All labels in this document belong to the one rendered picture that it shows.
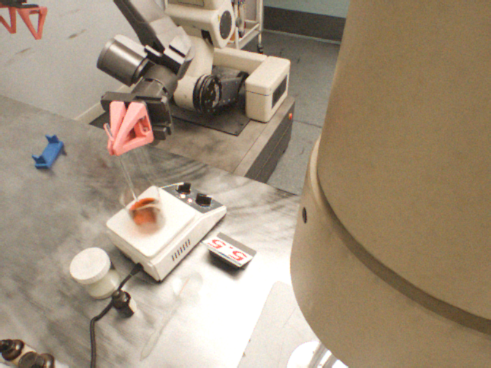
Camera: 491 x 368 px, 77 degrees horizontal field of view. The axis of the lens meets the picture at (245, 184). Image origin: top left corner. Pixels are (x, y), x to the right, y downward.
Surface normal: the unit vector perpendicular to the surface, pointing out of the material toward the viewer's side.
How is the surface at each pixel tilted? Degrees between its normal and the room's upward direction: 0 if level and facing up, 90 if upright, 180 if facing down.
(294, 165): 0
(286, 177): 0
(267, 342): 0
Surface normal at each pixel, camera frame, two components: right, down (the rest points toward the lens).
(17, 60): 0.90, 0.31
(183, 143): 0.00, -0.69
